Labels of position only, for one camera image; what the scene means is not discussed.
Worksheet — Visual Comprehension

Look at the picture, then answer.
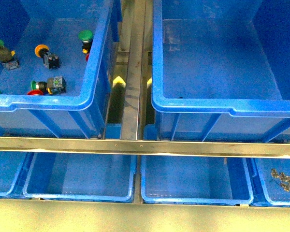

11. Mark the blue lower middle bin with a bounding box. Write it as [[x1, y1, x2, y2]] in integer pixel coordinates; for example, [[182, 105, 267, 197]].
[[141, 156, 254, 206]]

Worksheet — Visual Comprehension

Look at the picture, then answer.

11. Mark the blue middle upper bin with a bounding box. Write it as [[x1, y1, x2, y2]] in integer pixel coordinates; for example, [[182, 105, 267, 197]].
[[152, 0, 290, 143]]

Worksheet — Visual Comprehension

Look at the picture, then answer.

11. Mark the green mushroom push button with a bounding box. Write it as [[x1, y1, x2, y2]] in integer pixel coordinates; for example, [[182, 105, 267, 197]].
[[78, 29, 93, 54]]

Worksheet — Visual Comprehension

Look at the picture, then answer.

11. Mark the blue left upper bin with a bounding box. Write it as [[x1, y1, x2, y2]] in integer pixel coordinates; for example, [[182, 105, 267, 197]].
[[0, 0, 122, 138]]

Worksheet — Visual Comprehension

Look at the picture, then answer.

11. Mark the blue lower left bin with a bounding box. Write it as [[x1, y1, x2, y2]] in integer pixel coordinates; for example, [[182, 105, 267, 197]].
[[23, 153, 137, 203]]

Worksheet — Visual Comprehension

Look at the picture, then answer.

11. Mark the blue lower bin with clips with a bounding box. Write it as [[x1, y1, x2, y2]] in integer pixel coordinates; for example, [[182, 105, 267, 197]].
[[246, 158, 290, 207]]

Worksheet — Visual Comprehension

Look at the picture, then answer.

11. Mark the blue lower far-left bin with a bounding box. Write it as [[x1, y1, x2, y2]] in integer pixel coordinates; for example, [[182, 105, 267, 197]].
[[0, 151, 33, 199]]

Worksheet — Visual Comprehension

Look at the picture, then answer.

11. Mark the pile of small black clips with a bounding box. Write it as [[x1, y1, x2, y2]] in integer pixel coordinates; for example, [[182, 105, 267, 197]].
[[271, 168, 290, 192]]

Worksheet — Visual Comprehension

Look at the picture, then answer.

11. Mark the metal shelf rack frame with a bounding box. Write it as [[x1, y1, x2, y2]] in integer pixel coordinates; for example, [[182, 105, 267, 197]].
[[0, 0, 290, 207]]

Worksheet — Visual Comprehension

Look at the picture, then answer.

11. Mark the green push button switch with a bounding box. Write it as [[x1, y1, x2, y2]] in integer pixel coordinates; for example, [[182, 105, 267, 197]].
[[30, 76, 67, 95]]

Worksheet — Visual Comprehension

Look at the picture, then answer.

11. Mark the orange push button switch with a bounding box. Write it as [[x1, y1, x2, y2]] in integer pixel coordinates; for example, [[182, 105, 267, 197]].
[[34, 44, 60, 69]]

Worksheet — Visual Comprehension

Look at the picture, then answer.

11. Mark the red push button switch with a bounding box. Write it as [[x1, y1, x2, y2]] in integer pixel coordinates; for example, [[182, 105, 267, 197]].
[[27, 89, 44, 96]]

